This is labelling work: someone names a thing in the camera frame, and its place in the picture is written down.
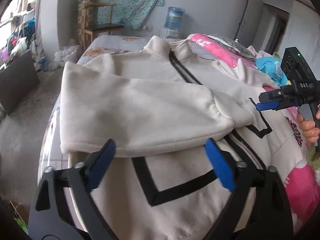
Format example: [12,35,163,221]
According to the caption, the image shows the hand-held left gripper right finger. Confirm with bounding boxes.
[204,138,294,240]

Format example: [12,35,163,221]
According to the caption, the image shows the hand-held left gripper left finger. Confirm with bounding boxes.
[27,139,117,240]

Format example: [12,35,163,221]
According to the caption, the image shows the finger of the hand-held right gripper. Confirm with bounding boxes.
[255,99,300,112]
[259,86,298,103]

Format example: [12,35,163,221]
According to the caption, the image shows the cream zip jacket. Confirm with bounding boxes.
[59,35,307,240]

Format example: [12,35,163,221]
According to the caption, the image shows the pile of bags and clothes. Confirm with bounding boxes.
[5,17,38,63]

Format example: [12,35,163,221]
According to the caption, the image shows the person's right hand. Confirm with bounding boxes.
[297,113,320,145]

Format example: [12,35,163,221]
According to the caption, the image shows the cyan printed cloth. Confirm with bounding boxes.
[255,56,293,88]

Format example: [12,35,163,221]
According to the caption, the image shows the pink checked cloth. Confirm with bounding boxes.
[247,45,272,60]

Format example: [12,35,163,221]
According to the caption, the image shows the grey patterned pillow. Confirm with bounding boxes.
[209,33,258,61]

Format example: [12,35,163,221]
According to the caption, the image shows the white door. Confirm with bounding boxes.
[235,0,265,46]

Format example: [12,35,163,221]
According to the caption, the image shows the pink floral blanket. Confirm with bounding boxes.
[186,33,320,233]

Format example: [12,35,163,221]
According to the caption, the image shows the white plastic bags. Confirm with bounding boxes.
[54,39,78,67]

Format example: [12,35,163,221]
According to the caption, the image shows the bed with floral checked sheet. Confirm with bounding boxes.
[37,34,193,233]

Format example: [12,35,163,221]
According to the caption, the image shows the white water dispenser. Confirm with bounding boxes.
[159,27,183,40]

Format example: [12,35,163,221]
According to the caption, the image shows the dark low cabinet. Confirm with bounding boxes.
[0,51,40,115]

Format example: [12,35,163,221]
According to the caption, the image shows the blue water bottle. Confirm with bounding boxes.
[164,6,186,32]

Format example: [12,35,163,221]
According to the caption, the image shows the wooden chair with dark seat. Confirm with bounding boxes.
[82,2,125,51]

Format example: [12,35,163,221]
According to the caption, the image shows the patterned box stack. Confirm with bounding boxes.
[77,0,88,53]

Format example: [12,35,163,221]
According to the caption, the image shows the teal floral wall cloth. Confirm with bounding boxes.
[77,0,168,30]

